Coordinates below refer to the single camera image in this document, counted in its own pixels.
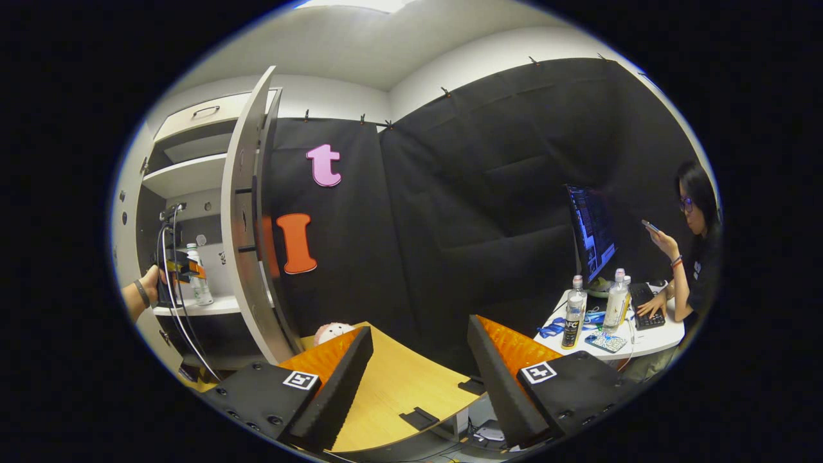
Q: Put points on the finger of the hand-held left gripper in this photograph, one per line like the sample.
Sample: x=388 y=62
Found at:
x=193 y=270

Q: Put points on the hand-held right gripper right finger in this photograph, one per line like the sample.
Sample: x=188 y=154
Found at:
x=498 y=386

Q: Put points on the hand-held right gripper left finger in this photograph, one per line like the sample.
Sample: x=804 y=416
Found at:
x=344 y=392

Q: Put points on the white bottle green label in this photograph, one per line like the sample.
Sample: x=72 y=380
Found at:
x=202 y=292

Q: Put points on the black table clamp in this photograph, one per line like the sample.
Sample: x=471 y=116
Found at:
x=419 y=418
x=472 y=386

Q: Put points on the white cabinet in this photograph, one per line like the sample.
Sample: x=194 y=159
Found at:
x=193 y=206

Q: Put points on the black wristband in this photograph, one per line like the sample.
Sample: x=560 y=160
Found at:
x=142 y=293

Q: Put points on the pink plush toy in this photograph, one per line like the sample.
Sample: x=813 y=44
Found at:
x=331 y=333

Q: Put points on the clear bottle dark label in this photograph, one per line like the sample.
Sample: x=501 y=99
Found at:
x=572 y=321

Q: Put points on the patterned flat case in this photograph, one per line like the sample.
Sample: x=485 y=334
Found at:
x=605 y=342

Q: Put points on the white cabinet drawer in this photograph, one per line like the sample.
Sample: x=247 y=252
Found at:
x=186 y=122

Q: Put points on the clear bottle yellow label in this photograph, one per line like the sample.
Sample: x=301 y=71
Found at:
x=615 y=302

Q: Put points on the white desk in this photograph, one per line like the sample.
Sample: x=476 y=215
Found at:
x=649 y=341

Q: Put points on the black backdrop cloth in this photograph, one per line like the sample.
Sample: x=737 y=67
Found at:
x=450 y=225

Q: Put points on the black keyboard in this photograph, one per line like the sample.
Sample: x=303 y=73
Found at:
x=640 y=289

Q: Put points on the computer monitor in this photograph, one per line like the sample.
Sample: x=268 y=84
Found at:
x=591 y=231

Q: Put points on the large ceiling light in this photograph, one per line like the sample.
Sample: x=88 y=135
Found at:
x=360 y=4

